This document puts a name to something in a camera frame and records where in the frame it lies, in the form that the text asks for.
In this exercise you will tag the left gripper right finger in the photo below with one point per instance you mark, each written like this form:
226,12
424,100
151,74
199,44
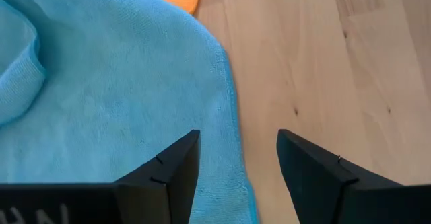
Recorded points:
336,197

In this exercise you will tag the blue microfiber towel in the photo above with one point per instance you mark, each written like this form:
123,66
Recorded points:
118,82

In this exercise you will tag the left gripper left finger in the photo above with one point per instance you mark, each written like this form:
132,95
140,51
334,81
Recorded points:
151,190

